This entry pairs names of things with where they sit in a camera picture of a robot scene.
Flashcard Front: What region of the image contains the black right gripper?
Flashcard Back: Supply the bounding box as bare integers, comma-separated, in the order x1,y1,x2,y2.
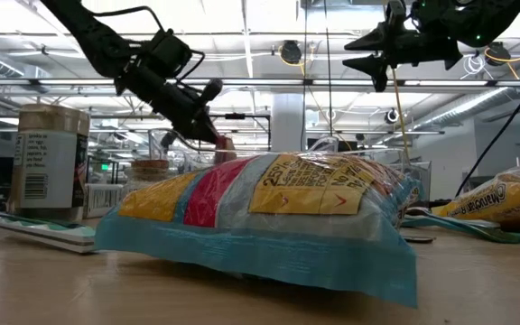
341,0,465,94

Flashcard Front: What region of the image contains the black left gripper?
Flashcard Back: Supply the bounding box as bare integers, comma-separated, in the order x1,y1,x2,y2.
114,27,224,146

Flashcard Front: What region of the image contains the blue-edged Maruchan ramen pack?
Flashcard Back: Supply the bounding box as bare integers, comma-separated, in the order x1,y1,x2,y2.
93,151,422,310

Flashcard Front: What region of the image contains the tan-lid white-label jar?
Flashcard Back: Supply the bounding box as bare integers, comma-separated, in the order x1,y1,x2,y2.
7,103,92,222

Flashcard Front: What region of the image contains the silver spoon teal handle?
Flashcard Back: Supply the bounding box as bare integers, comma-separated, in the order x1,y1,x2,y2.
0,200,98,255

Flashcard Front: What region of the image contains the yellow Maruchan ramen pack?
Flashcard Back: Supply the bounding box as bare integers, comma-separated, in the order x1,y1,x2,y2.
431,164,520,234

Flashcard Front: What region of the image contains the white building column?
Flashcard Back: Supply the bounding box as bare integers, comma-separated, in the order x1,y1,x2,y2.
271,92,307,153

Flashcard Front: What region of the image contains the grey-lid barcode spice bottle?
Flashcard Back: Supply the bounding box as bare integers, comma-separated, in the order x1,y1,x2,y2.
82,182,128,220

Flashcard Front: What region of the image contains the plain silver spoon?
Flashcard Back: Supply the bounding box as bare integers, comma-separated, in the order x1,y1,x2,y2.
405,206,503,229

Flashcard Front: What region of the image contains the black metal frame stand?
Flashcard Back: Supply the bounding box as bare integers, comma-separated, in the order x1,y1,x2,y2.
214,112,273,153

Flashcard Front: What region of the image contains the thin black hanging cable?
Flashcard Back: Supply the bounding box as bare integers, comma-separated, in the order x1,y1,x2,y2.
322,0,334,139

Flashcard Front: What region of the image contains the yellow power cable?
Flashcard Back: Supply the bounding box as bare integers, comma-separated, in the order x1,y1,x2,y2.
390,67,413,163

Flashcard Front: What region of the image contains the long silver ventilation duct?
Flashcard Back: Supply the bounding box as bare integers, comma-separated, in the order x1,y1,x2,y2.
411,85,520,133

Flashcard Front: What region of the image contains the long ceiling light rail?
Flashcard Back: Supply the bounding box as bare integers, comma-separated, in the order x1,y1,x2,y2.
0,77,520,88

